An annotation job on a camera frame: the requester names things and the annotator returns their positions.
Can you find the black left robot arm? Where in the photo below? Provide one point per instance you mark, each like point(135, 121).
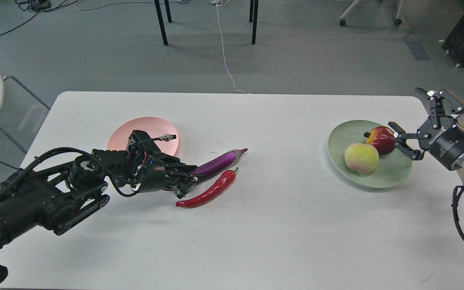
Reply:
point(64, 186)

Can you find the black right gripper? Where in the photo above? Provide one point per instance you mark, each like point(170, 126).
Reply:
point(445, 140)

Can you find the red pomegranate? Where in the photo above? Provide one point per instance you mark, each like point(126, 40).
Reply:
point(382, 138)

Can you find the yellow green peach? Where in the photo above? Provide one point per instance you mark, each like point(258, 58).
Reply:
point(361, 157)

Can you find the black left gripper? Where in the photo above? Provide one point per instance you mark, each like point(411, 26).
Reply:
point(165, 172)

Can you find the office chair base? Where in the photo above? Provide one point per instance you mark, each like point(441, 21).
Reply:
point(371, 10)

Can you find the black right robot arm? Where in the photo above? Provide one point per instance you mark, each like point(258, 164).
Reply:
point(457, 191)

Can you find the red chili pepper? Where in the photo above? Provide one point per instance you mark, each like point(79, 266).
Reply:
point(216, 189)

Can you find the purple eggplant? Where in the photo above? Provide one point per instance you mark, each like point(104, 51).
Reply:
point(217, 165)

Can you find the pink plate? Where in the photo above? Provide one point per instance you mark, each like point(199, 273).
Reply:
point(154, 126)

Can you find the green plate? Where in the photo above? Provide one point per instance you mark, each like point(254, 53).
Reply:
point(392, 169)

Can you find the black table legs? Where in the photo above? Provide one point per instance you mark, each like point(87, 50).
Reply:
point(253, 16)

